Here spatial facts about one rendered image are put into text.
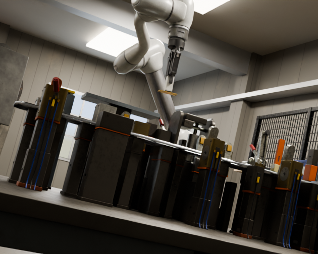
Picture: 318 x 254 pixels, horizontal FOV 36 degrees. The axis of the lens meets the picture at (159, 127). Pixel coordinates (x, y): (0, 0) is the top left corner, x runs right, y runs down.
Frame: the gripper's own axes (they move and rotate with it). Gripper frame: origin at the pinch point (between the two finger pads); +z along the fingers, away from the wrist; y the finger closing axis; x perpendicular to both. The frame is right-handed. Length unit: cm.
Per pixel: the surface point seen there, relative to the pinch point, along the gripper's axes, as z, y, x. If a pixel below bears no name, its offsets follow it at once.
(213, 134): 21.0, 21.1, 16.7
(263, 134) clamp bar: 11, -13, 55
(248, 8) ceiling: -167, -269, 141
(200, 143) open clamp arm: 22.2, -7.4, 21.6
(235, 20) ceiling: -167, -310, 145
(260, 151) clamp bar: 20, -10, 54
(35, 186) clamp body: 53, 36, -48
